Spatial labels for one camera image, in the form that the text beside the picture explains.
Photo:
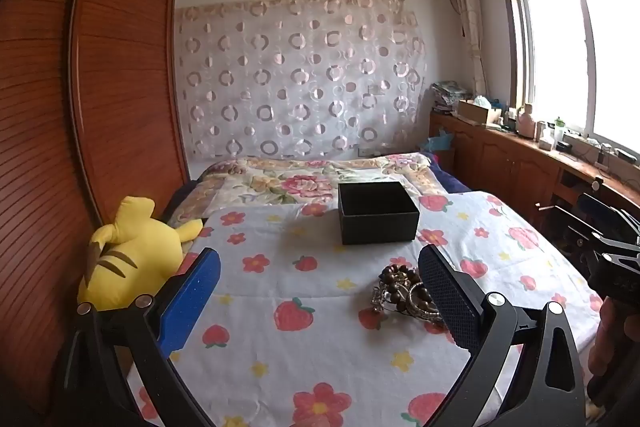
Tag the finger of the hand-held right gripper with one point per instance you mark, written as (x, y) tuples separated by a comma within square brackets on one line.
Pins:
[(580, 226), (600, 208)]

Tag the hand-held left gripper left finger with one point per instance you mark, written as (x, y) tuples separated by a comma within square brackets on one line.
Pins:
[(192, 302)]

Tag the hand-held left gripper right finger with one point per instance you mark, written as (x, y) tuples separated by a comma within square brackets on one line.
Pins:
[(450, 302)]

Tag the silver hair comb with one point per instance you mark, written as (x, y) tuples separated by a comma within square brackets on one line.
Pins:
[(380, 300)]

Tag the black jewelry box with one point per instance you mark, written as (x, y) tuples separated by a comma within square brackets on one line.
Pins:
[(380, 224)]

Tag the person's right hand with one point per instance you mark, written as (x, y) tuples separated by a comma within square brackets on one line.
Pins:
[(607, 337)]

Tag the yellow plush toy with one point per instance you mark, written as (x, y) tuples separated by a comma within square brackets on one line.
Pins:
[(125, 252)]

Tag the green capped bottle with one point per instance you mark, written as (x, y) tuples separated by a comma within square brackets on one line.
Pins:
[(558, 134)]

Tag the white jar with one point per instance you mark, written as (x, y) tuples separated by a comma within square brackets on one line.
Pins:
[(541, 132)]

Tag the wooden cabinet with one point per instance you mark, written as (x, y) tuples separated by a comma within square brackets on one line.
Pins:
[(505, 162)]

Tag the pink jug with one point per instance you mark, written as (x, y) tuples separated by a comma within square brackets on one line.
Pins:
[(525, 122)]

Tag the purple blanket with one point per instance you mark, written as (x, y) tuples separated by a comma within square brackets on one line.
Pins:
[(455, 182)]

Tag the strawberry print bed sheet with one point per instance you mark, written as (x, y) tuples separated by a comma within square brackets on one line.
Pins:
[(320, 287)]

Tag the floral quilt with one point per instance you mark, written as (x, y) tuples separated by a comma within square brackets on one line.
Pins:
[(280, 187)]

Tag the window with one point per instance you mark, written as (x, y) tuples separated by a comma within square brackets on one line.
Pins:
[(575, 57)]

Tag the cardboard box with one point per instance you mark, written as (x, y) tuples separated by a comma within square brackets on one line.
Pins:
[(475, 112)]

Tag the blue plastic bag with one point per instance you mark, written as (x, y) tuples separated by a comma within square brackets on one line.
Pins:
[(441, 142)]

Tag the stack of magazines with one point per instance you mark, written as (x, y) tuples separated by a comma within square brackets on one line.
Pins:
[(450, 94)]

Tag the beige window curtain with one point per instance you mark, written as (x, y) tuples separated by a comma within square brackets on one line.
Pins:
[(470, 22)]

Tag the wooden wardrobe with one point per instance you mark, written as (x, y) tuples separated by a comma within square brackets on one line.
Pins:
[(125, 57)]

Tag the circle pattern wall curtain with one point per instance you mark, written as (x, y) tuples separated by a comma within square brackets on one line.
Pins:
[(300, 72)]

